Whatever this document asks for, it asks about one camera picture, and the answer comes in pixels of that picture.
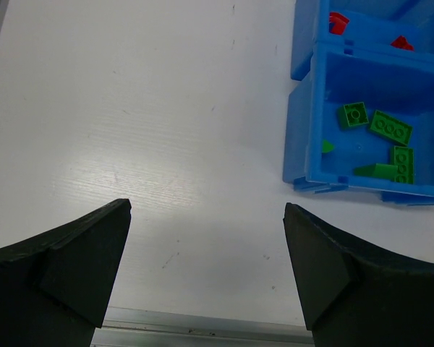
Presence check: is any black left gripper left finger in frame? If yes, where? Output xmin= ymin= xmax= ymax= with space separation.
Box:
xmin=0 ymin=199 xmax=132 ymax=346

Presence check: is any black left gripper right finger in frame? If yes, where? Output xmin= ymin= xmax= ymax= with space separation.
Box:
xmin=283 ymin=203 xmax=434 ymax=346

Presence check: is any green base plate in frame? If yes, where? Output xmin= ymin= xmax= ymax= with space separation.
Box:
xmin=391 ymin=146 xmax=414 ymax=184

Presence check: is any green 2x4 plate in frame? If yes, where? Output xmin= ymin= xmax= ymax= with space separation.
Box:
xmin=369 ymin=110 xmax=413 ymax=147

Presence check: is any green sloped 2x2 brick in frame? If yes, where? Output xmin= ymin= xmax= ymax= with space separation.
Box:
xmin=337 ymin=102 xmax=369 ymax=130

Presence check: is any red half-round brick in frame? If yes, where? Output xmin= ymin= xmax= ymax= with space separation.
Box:
xmin=391 ymin=35 xmax=414 ymax=51

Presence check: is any red curved piece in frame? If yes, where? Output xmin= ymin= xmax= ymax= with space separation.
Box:
xmin=329 ymin=12 xmax=350 ymax=35

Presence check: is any green curved brick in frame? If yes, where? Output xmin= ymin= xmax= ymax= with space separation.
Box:
xmin=322 ymin=140 xmax=335 ymax=154

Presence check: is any blue near bin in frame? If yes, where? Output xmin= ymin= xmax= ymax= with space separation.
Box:
xmin=282 ymin=43 xmax=434 ymax=206

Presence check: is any blue bin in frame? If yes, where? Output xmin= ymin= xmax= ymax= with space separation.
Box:
xmin=282 ymin=43 xmax=434 ymax=206
xmin=290 ymin=1 xmax=434 ymax=81

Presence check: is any blue far bin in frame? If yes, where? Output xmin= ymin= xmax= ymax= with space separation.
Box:
xmin=290 ymin=1 xmax=434 ymax=81

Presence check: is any aluminium table rail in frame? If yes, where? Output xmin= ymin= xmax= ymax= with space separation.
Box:
xmin=91 ymin=307 xmax=314 ymax=346

